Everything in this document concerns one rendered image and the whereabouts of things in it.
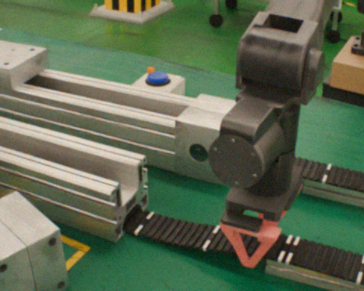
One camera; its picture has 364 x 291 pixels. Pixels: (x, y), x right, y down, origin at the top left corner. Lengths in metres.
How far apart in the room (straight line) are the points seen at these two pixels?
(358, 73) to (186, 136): 0.49
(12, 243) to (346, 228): 0.46
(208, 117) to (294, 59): 0.32
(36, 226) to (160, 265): 0.17
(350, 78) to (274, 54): 0.66
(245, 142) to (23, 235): 0.27
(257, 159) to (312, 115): 0.57
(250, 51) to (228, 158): 0.11
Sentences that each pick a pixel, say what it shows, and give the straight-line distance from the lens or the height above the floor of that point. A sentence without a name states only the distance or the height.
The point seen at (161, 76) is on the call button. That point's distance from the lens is 1.02.
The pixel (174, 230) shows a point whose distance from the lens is 0.75.
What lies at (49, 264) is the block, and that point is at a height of 0.83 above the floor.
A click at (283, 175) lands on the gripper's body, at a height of 0.93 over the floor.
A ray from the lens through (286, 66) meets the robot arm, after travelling 0.54.
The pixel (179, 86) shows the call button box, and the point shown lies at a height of 0.83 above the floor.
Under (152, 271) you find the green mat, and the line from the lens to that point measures 0.70.
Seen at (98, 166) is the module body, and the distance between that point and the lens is 0.78.
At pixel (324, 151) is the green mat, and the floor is 0.78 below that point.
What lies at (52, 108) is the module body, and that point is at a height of 0.84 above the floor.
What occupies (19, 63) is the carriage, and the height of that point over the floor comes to 0.90.
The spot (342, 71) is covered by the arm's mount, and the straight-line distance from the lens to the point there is 1.19.
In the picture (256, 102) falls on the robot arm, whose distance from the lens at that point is 0.54.
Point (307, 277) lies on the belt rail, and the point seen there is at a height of 0.79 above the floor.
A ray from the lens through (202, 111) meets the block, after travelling 0.85.
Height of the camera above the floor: 1.27
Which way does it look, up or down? 30 degrees down
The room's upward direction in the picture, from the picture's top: 2 degrees clockwise
